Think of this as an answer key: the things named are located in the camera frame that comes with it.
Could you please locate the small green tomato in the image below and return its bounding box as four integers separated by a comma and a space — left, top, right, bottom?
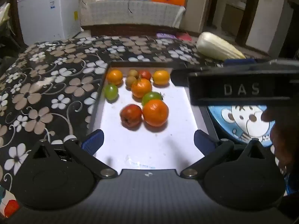
104, 84, 119, 100

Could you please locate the large orange mandarin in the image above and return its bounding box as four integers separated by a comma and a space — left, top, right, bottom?
142, 99, 169, 127

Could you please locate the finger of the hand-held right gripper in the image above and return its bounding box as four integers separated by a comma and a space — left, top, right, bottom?
200, 59, 299, 71

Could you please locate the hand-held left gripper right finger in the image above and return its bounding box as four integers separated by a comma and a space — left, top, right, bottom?
180, 129, 271, 178

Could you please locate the blue cartoon plate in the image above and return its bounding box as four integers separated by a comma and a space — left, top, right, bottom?
207, 105, 276, 148

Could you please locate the red white printed packet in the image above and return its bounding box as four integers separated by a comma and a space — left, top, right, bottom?
0, 186, 19, 218

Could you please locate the small orange with stem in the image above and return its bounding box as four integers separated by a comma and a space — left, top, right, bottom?
153, 70, 170, 86

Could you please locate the dark wooden cabinet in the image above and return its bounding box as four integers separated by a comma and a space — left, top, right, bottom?
81, 23, 185, 37

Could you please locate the napa cabbage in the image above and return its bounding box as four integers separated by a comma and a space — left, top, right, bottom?
196, 31, 247, 60

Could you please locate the small red tomato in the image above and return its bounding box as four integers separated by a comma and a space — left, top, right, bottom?
138, 70, 152, 81

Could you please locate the green tomato with stem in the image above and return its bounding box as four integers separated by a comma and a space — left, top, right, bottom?
141, 91, 164, 106

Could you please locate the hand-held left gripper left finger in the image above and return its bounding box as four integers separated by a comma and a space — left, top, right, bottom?
31, 129, 118, 178

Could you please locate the black box with white inside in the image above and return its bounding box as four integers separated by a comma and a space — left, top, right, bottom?
86, 61, 221, 170

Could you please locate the red apple front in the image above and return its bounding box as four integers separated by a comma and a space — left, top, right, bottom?
120, 104, 143, 128

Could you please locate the person's right hand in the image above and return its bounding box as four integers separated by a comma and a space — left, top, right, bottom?
261, 99, 299, 175

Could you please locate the white lace cloth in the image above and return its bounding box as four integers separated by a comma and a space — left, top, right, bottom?
87, 0, 186, 28

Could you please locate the white chest freezer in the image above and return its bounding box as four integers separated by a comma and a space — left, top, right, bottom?
17, 0, 81, 46

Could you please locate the black floral tablecloth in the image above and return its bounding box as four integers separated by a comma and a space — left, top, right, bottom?
0, 35, 299, 192

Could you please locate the wooden kitchen cabinet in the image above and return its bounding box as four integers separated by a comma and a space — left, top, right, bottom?
221, 3, 246, 36

